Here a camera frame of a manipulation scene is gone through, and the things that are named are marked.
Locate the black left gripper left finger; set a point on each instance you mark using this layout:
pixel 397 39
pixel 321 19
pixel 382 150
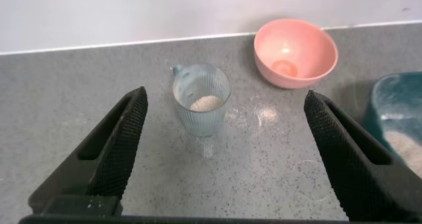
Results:
pixel 105 158

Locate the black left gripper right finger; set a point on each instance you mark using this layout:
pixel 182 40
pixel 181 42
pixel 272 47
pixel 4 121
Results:
pixel 356 171

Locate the clear ribbed cup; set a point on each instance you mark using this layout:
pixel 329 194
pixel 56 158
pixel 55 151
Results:
pixel 201 122

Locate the beige powder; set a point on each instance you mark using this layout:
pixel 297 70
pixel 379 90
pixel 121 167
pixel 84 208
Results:
pixel 206 103
pixel 407 150

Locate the teal plastic tray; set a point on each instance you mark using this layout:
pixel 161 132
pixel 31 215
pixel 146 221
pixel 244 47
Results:
pixel 395 99

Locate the pink bowl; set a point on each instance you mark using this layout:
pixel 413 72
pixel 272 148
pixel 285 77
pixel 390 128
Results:
pixel 296 43

